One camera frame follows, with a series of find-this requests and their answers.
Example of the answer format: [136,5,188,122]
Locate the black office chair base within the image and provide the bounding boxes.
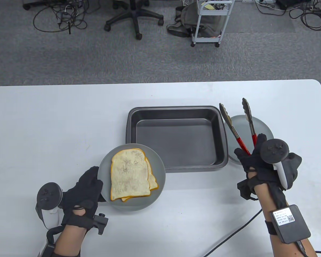
[104,0,164,40]

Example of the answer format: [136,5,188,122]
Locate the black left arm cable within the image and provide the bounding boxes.
[46,226,64,244]

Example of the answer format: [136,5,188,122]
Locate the white wheeled cart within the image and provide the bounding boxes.
[190,0,235,48]

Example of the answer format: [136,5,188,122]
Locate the black caster base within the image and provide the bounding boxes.
[23,0,47,10]

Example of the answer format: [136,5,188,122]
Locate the right hand controller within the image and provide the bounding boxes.
[260,138,302,190]

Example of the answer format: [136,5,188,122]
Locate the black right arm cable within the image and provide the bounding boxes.
[202,209,321,257]

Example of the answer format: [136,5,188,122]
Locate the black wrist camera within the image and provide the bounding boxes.
[92,213,109,235]
[237,179,258,201]

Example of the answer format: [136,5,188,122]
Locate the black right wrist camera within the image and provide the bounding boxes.
[237,179,258,201]

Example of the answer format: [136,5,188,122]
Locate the person's right forearm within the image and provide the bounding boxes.
[253,183,318,257]

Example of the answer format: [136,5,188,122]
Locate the grey backpack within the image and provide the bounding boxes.
[167,2,228,38]

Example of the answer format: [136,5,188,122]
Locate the person's right hand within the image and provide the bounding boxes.
[234,133,281,190]

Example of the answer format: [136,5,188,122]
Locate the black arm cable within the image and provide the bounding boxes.
[202,209,321,257]
[46,226,64,244]

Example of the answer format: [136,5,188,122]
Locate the left hand controller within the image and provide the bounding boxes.
[35,182,64,230]

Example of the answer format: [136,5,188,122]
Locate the dark metal baking tray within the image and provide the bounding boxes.
[126,105,229,172]

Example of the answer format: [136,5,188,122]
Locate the red-handled metal kitchen tongs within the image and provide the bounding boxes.
[219,98,257,156]

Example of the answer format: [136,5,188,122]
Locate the grey round plate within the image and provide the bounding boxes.
[225,115,274,164]
[98,143,166,212]

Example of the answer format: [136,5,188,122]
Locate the hand controller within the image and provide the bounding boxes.
[260,138,302,190]
[35,182,64,230]

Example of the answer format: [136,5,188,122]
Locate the person's left hand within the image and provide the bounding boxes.
[59,166,106,227]

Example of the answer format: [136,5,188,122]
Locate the toast slice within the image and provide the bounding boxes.
[110,149,151,201]
[122,148,159,202]

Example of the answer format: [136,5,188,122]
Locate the black right forearm sensor box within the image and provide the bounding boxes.
[265,204,311,244]

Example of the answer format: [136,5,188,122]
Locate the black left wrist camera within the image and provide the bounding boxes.
[92,213,109,235]

